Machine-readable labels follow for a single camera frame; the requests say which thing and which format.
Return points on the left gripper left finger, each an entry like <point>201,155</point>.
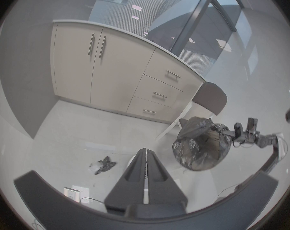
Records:
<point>125,190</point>

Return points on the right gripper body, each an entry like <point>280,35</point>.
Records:
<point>239,133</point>

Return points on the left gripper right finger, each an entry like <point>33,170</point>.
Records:
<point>164,190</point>

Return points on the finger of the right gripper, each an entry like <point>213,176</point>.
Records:
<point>229,134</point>

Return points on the black plastic bag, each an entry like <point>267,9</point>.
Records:
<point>195,150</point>

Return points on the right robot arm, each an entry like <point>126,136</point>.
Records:
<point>267,140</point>

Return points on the crumpled black plastic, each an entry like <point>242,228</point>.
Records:
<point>106,164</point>

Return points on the white chair with grey seat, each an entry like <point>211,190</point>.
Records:
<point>211,98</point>

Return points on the clear printed wrapper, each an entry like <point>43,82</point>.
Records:
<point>93,167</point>

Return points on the beige cabinet with drawers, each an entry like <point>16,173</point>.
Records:
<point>75,68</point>

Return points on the window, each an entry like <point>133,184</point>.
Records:
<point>125,11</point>

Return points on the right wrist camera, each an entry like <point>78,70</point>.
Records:
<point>252,124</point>

